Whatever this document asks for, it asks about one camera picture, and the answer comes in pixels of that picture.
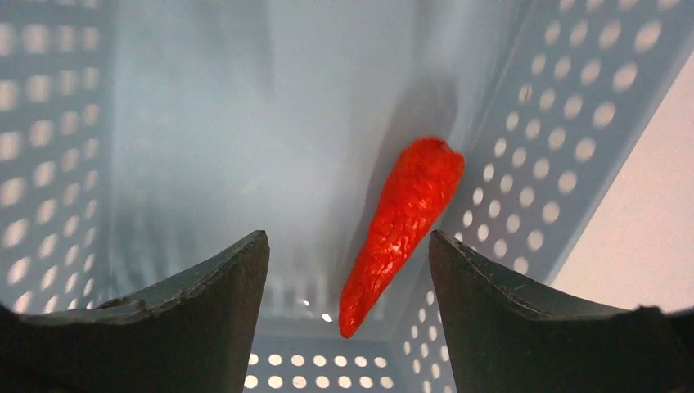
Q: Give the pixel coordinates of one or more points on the red toy chili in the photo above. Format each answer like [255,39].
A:
[419,188]

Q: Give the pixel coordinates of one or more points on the light blue perforated basket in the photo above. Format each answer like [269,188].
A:
[141,138]

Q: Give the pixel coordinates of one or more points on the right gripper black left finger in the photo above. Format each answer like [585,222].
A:
[191,332]

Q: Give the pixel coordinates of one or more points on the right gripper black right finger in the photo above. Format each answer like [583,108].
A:
[506,332]

